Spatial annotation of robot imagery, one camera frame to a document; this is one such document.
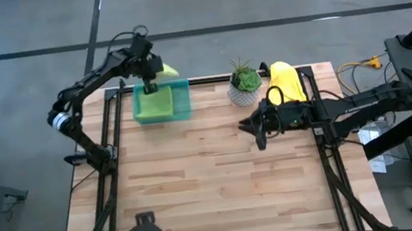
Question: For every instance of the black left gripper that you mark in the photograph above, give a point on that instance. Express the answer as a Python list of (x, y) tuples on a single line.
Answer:
[(145, 60)]

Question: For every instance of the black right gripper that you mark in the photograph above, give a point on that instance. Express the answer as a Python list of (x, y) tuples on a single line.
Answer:
[(287, 114)]

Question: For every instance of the lime microfiber towel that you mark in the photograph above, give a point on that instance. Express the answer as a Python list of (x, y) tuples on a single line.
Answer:
[(168, 71)]

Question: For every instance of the dark green microfiber towel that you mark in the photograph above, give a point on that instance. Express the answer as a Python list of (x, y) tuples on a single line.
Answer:
[(156, 103)]

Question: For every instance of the yellow microfiber towel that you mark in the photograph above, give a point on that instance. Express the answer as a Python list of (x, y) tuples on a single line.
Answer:
[(286, 83)]

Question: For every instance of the green translucent plastic bin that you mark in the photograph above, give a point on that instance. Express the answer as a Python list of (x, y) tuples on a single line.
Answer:
[(182, 98)]

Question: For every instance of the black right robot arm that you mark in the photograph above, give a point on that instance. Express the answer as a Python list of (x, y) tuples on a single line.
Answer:
[(364, 107)]

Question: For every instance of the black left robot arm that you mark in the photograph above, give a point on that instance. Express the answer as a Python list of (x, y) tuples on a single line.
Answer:
[(81, 83)]

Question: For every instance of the succulent in patterned pot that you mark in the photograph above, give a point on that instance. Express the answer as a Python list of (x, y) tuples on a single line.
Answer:
[(243, 88)]

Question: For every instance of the grey metal mounting plate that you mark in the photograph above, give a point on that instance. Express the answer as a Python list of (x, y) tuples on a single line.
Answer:
[(318, 131), (113, 151)]

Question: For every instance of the white paper sheet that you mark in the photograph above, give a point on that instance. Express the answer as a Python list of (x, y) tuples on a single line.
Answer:
[(372, 139)]

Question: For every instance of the black desk support bar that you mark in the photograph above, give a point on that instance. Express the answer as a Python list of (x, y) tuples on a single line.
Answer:
[(388, 141)]

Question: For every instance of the black aluminium table frame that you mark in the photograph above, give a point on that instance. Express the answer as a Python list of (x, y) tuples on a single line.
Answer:
[(206, 80)]

